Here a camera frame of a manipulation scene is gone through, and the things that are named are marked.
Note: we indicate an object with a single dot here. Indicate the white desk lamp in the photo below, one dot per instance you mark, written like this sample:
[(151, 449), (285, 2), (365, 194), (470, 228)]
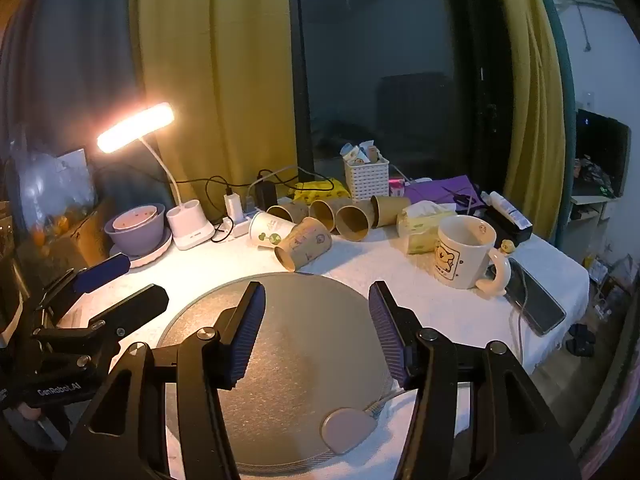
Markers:
[(190, 230)]

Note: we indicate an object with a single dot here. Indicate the yellow curtain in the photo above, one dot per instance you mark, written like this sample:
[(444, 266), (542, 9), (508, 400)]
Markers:
[(215, 60), (532, 85)]

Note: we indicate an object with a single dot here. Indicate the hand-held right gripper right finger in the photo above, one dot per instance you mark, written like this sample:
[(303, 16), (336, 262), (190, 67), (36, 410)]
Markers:
[(387, 335)]

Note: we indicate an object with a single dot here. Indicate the purple folder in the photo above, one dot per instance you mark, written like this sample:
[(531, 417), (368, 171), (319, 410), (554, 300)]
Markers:
[(440, 190)]

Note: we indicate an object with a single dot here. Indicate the white printed paper cup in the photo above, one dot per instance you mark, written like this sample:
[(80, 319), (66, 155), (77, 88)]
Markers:
[(265, 232)]

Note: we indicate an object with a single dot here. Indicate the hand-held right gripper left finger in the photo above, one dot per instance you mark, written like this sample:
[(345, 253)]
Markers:
[(247, 332)]

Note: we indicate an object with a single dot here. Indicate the white tube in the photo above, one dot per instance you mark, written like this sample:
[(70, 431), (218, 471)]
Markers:
[(507, 208)]

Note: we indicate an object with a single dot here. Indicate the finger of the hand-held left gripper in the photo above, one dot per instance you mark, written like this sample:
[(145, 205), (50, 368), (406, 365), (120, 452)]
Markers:
[(102, 272), (135, 305)]

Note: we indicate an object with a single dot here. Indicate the plain brown paper cup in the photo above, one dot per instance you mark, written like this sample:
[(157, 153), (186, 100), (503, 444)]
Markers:
[(290, 212), (352, 222), (325, 215), (392, 210)]

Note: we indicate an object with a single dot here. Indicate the grey round mat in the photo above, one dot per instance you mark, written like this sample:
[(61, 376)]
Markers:
[(310, 330)]

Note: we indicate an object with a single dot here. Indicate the yellow snack packet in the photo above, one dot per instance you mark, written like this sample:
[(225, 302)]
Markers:
[(320, 192)]

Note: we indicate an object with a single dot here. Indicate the white round plate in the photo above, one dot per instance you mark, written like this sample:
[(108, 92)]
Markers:
[(152, 257)]

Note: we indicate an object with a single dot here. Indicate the black power adapter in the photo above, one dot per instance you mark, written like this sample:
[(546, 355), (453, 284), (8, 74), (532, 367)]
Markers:
[(265, 192)]

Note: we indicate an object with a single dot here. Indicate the black smartphone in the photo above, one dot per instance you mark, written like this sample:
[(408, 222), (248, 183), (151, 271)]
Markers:
[(537, 305)]

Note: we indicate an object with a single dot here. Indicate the clear plastic bag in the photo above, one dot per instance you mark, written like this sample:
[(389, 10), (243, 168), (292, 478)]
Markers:
[(47, 185)]

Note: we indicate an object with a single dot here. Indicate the purple bowl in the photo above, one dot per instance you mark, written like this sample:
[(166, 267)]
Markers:
[(132, 240)]

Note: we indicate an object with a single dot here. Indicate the sachets bundle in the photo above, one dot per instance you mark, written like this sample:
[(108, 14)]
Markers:
[(360, 152)]

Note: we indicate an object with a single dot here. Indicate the pink mat controller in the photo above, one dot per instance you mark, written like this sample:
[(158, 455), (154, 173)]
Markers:
[(347, 430)]

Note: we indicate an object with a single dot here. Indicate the white bear mug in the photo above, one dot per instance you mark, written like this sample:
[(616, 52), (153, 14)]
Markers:
[(462, 260)]

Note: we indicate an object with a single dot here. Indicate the tissue pack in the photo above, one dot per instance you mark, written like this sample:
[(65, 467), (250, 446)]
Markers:
[(425, 230)]

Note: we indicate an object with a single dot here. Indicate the white woven basket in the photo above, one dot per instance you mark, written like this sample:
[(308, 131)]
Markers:
[(366, 182)]

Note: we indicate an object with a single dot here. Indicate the pink small box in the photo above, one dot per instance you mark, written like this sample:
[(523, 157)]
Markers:
[(396, 188)]

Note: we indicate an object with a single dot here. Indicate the brown printed paper cup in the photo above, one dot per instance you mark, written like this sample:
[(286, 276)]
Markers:
[(307, 247)]

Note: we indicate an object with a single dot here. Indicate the white charger plug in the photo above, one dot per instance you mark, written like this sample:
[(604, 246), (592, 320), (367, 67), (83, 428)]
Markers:
[(232, 205)]

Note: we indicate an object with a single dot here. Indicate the black rectangular box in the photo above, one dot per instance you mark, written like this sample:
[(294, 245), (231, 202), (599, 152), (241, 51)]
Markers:
[(510, 230)]

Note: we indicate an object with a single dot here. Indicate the white power strip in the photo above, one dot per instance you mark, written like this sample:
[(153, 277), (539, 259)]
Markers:
[(237, 230)]

